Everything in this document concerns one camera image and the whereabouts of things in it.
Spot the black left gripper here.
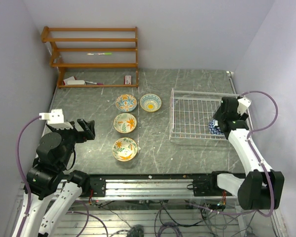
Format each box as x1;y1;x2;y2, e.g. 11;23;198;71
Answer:
45;117;94;167

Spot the red geometric pattern bowl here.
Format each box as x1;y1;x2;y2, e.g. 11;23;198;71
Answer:
208;119;224;135

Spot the yellow sun pattern bowl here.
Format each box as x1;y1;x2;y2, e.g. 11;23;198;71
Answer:
140;93;162;112

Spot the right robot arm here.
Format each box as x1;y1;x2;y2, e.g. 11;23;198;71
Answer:
191;96;285;212

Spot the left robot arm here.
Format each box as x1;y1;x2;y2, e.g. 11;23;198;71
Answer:
12;119;96;237

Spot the wooden shelf rack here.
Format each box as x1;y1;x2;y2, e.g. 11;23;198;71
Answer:
40;26;139;88

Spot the green fern orange flower bowl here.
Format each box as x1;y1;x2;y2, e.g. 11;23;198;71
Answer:
112;137;139;162

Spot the white plastic case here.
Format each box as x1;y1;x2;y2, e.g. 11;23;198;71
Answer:
68;80;86;86

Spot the orange flower green leaf bowl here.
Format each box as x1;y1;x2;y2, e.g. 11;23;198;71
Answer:
113;113;137;134

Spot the red white flat box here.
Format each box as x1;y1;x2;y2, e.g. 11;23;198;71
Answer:
63;76;76;85

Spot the blue orange floral bowl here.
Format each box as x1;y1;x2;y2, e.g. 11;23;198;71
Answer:
115;94;137;112

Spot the red white small box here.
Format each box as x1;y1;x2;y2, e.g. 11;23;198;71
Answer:
124;75;132;85

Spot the green white marker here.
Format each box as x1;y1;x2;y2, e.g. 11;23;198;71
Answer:
87;52;112;56

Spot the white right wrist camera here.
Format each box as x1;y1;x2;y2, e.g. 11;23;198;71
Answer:
237;97;252;115

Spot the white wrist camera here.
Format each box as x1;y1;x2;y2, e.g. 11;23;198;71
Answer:
237;97;252;115
39;109;74;130

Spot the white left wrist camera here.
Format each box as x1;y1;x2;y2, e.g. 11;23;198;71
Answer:
39;109;74;130

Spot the white wire dish rack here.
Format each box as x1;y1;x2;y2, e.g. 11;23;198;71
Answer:
170;89;251;142

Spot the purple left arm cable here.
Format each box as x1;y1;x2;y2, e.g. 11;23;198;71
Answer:
16;116;44;235

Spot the aluminium mounting rail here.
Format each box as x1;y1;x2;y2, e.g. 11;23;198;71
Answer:
14;178;277;200

